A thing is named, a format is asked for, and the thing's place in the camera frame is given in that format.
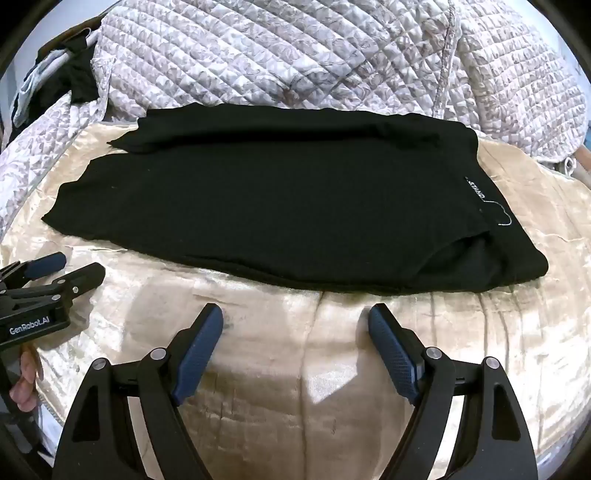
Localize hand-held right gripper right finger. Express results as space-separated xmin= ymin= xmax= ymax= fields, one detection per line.
xmin=368 ymin=303 xmax=539 ymax=480

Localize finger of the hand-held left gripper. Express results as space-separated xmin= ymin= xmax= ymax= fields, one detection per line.
xmin=0 ymin=252 xmax=66 ymax=291
xmin=9 ymin=262 xmax=106 ymax=308

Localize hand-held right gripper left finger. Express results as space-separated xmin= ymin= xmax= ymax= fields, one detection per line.
xmin=52 ymin=303 xmax=225 ymax=480

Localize black pants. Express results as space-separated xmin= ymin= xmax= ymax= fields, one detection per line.
xmin=41 ymin=102 xmax=550 ymax=296

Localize person's left hand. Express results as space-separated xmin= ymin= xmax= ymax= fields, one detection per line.
xmin=10 ymin=348 xmax=45 ymax=414

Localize beige satin blanket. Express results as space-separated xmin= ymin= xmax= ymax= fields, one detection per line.
xmin=0 ymin=121 xmax=591 ymax=480

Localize light blue white cloth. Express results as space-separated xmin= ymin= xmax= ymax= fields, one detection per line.
xmin=11 ymin=48 xmax=71 ymax=126

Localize brown wooden headboard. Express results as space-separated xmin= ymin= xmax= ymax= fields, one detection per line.
xmin=44 ymin=17 xmax=106 ymax=52

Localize quilted floral bedspread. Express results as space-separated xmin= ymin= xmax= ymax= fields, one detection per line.
xmin=0 ymin=0 xmax=589 ymax=241

